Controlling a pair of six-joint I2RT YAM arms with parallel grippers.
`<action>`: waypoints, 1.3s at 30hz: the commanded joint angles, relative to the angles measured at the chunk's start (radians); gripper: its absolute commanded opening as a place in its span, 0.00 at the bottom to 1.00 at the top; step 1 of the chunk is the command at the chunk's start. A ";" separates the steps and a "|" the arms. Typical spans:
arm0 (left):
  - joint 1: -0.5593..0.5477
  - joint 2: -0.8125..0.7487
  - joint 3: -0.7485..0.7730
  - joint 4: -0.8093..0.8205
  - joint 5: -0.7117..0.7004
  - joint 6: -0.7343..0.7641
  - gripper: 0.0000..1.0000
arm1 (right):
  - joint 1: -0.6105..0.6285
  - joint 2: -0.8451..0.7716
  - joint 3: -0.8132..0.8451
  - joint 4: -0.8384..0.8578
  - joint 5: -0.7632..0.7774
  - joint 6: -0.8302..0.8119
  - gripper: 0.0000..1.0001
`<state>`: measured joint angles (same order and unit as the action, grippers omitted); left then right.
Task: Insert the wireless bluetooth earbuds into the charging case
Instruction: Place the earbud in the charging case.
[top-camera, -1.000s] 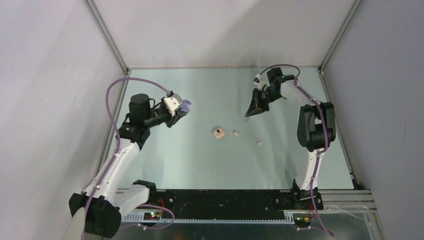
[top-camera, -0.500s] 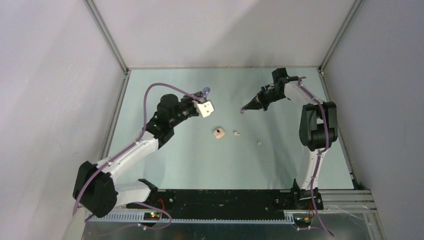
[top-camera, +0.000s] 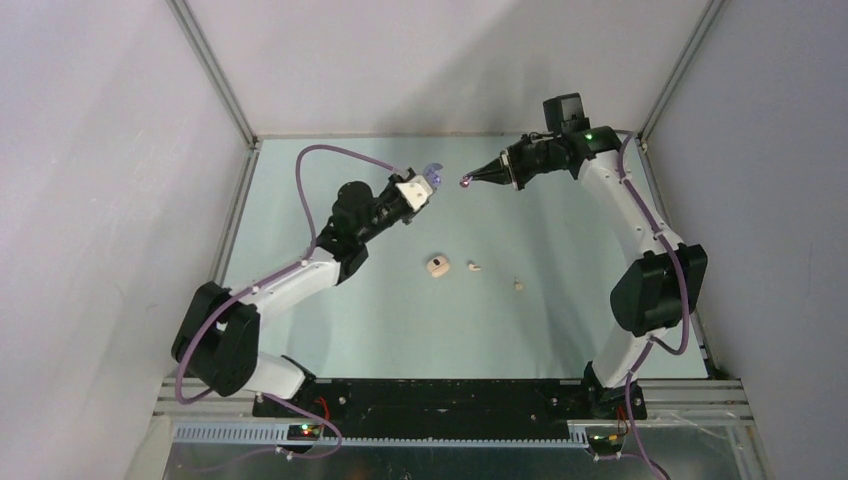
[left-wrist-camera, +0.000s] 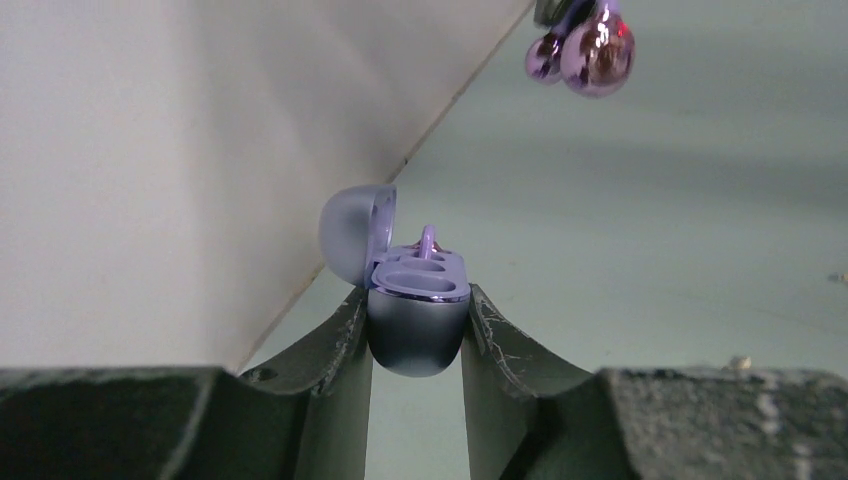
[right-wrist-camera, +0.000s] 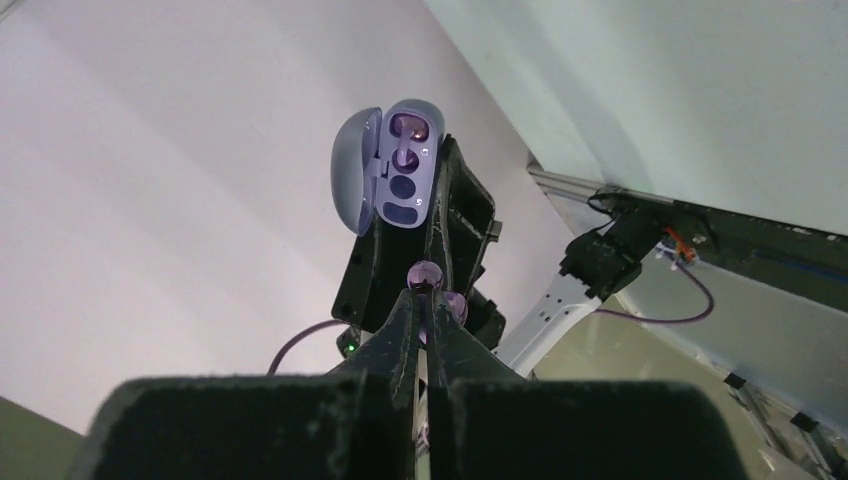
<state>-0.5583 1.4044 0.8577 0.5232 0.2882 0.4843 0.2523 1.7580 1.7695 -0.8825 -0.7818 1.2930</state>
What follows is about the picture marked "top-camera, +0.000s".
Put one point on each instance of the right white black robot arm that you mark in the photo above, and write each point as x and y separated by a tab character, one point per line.
653	301

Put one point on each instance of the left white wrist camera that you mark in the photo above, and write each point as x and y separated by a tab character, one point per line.
415	191

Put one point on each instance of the beige earbud charging case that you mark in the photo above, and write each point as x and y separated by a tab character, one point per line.
438	266

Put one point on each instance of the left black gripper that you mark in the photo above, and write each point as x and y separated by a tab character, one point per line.
391	186

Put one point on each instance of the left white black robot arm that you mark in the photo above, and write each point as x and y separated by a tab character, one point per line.
218	341

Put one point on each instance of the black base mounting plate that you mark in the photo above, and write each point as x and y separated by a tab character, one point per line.
453	409

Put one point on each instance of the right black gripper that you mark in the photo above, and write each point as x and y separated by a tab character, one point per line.
510	159

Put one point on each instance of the purple earbud charging case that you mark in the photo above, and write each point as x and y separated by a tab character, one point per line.
432	174

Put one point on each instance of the aluminium frame rail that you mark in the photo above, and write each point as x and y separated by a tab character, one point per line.
669	402

